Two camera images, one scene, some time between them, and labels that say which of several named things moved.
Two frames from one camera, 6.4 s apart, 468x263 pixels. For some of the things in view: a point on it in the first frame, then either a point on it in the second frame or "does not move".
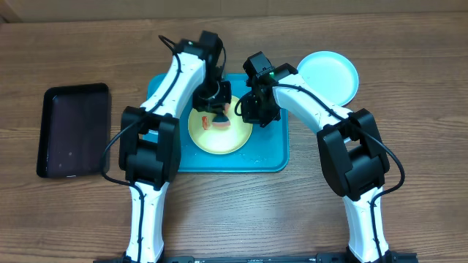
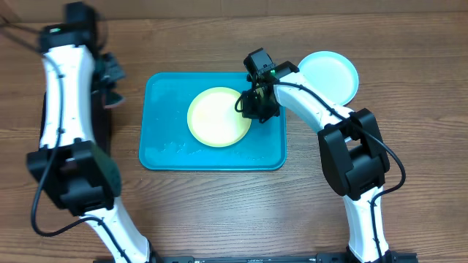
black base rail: [395, 258] does not move
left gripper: [199, 104] → [116, 74]
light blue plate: [330, 75] does not move
